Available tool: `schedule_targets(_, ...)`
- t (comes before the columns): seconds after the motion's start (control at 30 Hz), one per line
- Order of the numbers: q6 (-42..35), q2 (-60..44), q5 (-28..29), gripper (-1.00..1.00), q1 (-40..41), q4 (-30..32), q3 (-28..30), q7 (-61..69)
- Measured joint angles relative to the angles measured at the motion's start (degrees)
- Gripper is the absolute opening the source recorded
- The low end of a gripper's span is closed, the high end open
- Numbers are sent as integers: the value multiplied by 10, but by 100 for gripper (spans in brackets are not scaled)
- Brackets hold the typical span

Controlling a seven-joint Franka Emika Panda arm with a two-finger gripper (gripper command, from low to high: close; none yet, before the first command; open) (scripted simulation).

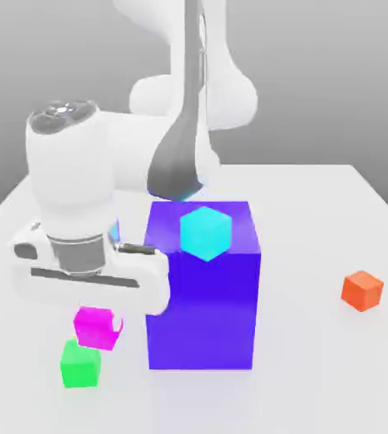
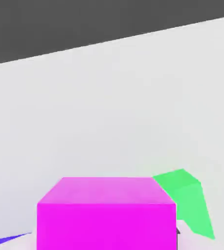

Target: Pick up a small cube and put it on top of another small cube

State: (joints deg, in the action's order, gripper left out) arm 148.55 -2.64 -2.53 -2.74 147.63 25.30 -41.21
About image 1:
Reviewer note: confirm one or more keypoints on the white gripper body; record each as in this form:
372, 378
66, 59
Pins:
126, 295

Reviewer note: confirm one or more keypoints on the small magenta cube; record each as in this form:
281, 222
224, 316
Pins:
94, 327

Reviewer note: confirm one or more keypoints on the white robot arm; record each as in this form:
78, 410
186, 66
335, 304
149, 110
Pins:
72, 162

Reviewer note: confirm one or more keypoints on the small green cube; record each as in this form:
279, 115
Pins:
79, 367

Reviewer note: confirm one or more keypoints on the small cyan cube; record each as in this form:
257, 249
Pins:
206, 234

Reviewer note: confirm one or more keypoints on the small orange cube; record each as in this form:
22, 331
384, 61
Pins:
361, 291

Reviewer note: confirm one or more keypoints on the large blue box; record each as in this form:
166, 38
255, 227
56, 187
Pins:
211, 305

